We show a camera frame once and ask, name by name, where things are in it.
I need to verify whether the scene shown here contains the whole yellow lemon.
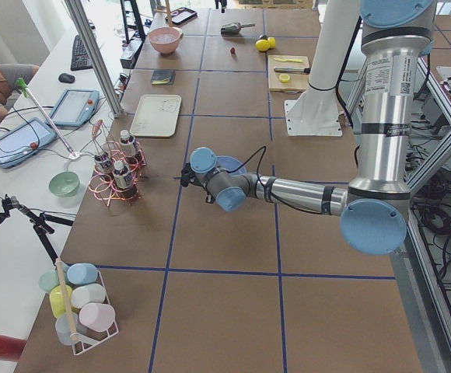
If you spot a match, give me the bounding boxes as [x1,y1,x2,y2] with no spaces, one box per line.
[255,39,272,52]

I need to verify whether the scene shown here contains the wooden cutting board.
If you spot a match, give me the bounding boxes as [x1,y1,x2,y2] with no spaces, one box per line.
[267,55,310,92]

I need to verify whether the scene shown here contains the black keyboard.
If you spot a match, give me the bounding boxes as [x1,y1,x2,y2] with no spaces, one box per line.
[70,35,93,71]

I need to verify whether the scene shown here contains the wooden stand with round base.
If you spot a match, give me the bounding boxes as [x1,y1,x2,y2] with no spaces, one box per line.
[165,0,182,26]

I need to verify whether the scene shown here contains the pink plastic cup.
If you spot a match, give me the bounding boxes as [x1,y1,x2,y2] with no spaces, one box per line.
[79,303,116,332]

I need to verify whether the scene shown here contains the blue plastic cup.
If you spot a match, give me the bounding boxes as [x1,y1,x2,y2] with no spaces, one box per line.
[67,263,98,285]

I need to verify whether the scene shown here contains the black camera tripod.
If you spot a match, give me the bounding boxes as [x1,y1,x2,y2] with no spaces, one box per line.
[0,195,73,263]

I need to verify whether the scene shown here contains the yellow plastic cup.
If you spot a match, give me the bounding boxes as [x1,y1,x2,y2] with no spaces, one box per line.
[49,285,66,319]

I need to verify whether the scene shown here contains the blue teach pendant tablet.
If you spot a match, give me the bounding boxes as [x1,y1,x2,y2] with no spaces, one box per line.
[0,117,57,169]

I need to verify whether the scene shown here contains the mint plastic cup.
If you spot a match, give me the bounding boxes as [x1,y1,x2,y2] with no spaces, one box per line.
[38,270,59,294]

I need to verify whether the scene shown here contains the grey yellow folded cloth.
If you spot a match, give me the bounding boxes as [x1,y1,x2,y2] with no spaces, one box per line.
[151,69,176,85]

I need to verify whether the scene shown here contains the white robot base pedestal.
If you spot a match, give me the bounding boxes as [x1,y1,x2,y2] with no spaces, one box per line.
[285,0,360,137]

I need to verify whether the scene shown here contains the white plastic cup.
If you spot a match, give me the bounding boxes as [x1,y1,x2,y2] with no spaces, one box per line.
[71,283,106,309]

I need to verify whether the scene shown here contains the wooden basket handle stick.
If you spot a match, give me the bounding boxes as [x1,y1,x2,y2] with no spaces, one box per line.
[55,257,79,344]

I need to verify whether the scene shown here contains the pink bowl with ice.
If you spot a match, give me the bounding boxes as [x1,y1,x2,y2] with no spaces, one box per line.
[148,26,184,54]

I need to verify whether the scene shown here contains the clear grey plastic cup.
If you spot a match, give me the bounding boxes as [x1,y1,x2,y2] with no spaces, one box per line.
[55,313,87,346]

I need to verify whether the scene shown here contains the drink bottle white cap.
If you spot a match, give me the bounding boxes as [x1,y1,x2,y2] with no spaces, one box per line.
[120,130,138,157]

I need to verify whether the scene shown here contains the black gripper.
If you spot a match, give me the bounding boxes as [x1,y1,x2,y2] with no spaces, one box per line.
[180,162,215,204]

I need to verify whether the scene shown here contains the steel black handled rod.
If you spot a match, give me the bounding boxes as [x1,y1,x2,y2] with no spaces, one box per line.
[274,67,311,75]

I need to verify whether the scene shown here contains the aluminium frame post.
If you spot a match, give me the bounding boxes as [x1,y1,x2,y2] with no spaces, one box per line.
[65,0,123,118]

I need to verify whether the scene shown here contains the cream bear tray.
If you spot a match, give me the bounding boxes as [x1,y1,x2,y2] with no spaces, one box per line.
[129,94,182,138]

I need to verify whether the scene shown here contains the yellow plastic knife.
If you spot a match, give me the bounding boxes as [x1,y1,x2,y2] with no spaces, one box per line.
[273,58,304,64]

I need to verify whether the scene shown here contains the metal scoop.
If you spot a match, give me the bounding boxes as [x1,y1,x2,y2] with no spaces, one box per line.
[220,22,256,36]

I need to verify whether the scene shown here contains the white wire cup basket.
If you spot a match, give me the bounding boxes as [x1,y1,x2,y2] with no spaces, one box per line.
[49,263,119,356]

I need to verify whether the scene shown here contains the copper wire bottle rack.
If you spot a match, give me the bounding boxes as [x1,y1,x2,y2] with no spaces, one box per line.
[88,120,147,207]

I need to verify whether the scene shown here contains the green bowl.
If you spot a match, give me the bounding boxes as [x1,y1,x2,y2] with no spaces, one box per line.
[48,171,80,197]

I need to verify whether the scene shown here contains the blue round plate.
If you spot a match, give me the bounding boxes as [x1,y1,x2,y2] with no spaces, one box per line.
[217,155,247,175]

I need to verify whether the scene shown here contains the black computer mouse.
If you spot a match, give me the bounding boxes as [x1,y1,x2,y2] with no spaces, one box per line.
[58,73,75,84]

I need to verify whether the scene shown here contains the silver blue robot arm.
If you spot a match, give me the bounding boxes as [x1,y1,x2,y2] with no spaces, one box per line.
[180,1,436,255]

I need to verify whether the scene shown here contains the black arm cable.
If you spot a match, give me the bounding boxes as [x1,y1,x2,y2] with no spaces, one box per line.
[229,145,327,214]

